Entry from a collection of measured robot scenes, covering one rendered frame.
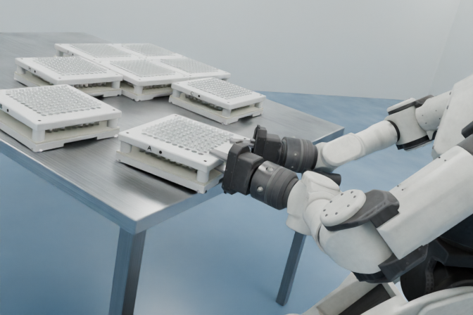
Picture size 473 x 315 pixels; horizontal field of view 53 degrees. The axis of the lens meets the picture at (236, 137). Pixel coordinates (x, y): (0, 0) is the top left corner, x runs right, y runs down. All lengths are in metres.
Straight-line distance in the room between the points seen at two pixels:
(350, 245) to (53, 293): 1.51
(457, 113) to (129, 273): 0.70
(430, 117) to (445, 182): 0.61
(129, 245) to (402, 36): 6.03
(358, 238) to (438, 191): 0.13
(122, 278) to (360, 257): 0.53
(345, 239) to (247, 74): 4.78
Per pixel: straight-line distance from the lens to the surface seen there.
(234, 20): 5.22
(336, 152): 1.21
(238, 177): 1.05
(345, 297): 1.11
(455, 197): 0.71
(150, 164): 1.12
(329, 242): 0.75
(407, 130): 1.34
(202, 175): 1.05
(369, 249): 0.74
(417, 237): 0.71
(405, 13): 6.72
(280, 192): 0.98
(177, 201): 1.03
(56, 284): 2.11
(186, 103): 1.63
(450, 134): 0.90
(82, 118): 1.23
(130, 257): 1.03
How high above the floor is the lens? 1.32
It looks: 20 degrees down
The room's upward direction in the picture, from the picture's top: 12 degrees clockwise
